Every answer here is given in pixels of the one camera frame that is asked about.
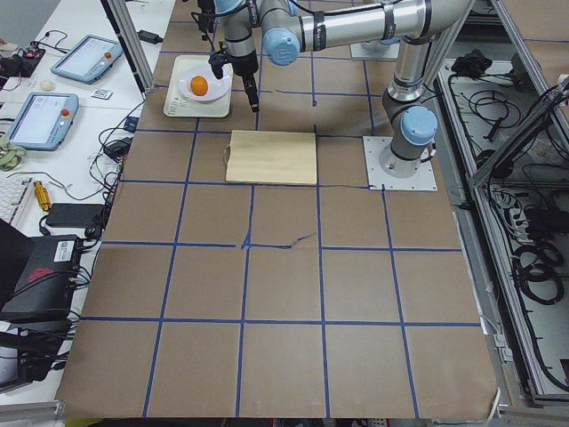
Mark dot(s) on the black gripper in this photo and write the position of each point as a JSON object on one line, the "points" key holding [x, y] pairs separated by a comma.
{"points": [[244, 63]]}

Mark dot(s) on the white round plate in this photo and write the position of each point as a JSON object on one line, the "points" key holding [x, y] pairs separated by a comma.
{"points": [[217, 88]]}

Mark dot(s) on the orange fruit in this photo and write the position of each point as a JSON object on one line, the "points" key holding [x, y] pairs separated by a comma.
{"points": [[199, 86]]}

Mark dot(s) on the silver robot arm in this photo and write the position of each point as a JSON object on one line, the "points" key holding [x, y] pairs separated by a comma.
{"points": [[339, 73]]}

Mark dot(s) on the cream bear tray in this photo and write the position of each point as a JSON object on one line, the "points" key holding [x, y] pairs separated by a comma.
{"points": [[177, 105]]}

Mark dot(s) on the bamboo cutting board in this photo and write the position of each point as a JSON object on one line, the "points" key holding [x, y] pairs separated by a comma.
{"points": [[272, 157]]}

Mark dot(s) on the black power adapter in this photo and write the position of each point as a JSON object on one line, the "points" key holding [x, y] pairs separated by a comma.
{"points": [[117, 148]]}

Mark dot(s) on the far teach pendant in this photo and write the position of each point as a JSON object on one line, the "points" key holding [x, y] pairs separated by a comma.
{"points": [[89, 60]]}

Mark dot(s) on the teach pendant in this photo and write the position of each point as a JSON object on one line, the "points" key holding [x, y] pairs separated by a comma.
{"points": [[44, 121], [89, 60]]}

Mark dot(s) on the near teach pendant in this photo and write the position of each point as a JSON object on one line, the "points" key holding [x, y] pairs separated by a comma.
{"points": [[44, 121]]}

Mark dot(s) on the black flat power brick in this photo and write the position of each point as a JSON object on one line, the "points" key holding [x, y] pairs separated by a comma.
{"points": [[66, 215]]}

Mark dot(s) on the yellow metal connector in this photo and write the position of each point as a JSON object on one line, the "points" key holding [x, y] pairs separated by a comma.
{"points": [[42, 196]]}

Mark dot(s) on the white keyboard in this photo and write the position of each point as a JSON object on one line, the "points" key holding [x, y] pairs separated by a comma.
{"points": [[15, 194]]}

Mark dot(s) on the black electronics box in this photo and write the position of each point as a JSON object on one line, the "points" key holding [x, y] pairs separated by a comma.
{"points": [[37, 277]]}

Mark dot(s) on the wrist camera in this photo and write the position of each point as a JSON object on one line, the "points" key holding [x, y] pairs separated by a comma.
{"points": [[218, 60]]}

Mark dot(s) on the aluminium frame post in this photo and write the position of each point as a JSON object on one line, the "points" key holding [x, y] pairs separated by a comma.
{"points": [[127, 36]]}

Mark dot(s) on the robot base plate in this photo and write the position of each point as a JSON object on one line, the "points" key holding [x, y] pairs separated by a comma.
{"points": [[385, 171]]}

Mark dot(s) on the aluminium side frame rack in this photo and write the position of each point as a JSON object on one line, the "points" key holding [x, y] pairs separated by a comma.
{"points": [[504, 93]]}

